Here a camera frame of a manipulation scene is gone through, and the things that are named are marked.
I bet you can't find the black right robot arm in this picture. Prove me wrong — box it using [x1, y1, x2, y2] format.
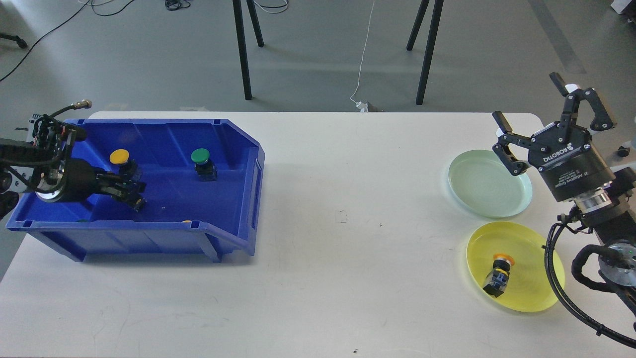
[492, 72, 636, 348]

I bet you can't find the white cable with plug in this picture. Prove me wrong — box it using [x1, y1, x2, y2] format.
[350, 0, 378, 113]

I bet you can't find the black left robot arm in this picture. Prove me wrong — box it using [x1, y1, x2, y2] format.
[0, 100, 146, 217]

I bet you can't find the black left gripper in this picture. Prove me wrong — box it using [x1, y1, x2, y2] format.
[47, 159, 146, 212]

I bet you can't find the pale green plate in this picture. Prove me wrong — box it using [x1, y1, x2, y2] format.
[447, 150, 533, 218]

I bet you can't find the green push button front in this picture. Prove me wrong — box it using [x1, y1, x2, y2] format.
[123, 192, 146, 212]

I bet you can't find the yellow push button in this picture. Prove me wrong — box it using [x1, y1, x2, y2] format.
[483, 253, 515, 297]
[109, 149, 143, 181]

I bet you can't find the black floor cable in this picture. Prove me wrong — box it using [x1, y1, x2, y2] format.
[0, 0, 137, 83]

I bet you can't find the green push button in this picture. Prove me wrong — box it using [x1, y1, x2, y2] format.
[123, 192, 146, 212]
[190, 148, 218, 181]

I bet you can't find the black tripod right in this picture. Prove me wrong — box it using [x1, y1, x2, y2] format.
[406, 0, 444, 105]

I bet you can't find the black tripod left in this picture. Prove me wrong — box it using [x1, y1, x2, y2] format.
[232, 0, 264, 100]

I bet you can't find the black tripod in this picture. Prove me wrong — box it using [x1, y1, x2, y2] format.
[406, 0, 444, 105]
[232, 0, 264, 100]

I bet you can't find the blue plastic storage bin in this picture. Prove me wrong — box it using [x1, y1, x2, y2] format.
[6, 119, 264, 262]

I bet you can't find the yellow plate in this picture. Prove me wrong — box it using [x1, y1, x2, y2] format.
[466, 221, 558, 312]

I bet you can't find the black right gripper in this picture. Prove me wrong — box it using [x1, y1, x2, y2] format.
[492, 72, 618, 203]

